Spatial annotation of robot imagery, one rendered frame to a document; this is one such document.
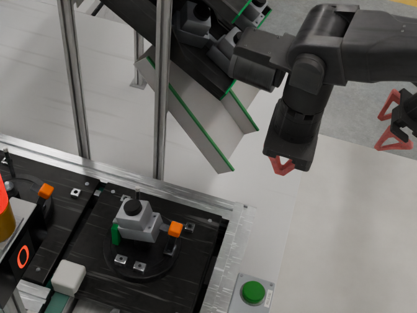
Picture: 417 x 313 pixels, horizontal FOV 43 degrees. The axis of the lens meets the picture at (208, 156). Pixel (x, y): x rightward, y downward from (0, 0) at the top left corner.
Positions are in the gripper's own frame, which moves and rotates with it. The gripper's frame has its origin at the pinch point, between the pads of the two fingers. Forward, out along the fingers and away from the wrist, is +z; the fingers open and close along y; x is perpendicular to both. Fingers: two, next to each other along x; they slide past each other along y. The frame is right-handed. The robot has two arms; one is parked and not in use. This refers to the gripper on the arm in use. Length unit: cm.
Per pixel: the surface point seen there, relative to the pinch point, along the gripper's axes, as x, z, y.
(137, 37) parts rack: -41, 22, -47
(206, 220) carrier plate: -10.1, 26.2, -4.8
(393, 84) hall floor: 50, 123, -186
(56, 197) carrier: -39.2, 26.5, 0.1
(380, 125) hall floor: 46, 123, -152
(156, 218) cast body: -17.4, 16.5, 4.1
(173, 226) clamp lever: -14.0, 15.6, 5.2
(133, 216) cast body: -20.6, 14.3, 6.4
